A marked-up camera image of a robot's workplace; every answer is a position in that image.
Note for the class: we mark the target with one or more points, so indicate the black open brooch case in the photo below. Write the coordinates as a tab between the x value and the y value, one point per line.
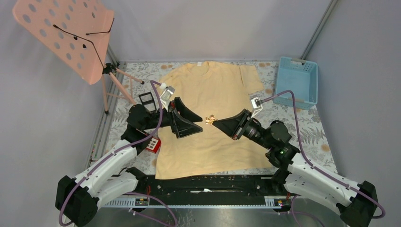
148	101

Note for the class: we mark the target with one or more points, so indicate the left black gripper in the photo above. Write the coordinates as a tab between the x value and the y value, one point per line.
179	126

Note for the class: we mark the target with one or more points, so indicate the yellow shirt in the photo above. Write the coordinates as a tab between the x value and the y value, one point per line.
211	89

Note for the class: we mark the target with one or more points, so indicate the pink perforated music stand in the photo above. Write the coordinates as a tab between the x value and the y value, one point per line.
78	32

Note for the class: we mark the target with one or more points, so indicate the red box with white squares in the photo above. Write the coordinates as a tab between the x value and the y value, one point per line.
153	145

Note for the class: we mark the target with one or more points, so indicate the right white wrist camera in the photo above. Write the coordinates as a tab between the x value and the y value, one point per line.
256	105

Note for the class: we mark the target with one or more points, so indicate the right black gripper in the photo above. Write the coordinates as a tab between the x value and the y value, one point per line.
229	125

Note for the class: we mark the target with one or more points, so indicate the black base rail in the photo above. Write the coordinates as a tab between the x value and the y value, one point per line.
257	185

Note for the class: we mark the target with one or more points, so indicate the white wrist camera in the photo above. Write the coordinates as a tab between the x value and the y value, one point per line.
256	105
167	92

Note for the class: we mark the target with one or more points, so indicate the grey slotted cable duct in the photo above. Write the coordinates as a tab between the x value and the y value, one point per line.
198	202

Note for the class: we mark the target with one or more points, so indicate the light blue plastic basket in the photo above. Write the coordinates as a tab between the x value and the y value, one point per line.
299	76

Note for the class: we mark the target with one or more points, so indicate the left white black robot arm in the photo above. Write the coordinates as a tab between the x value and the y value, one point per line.
79	198

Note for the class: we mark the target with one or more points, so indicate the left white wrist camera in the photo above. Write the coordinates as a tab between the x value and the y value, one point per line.
167	92

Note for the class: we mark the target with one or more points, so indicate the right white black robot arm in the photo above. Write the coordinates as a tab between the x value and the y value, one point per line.
354	202

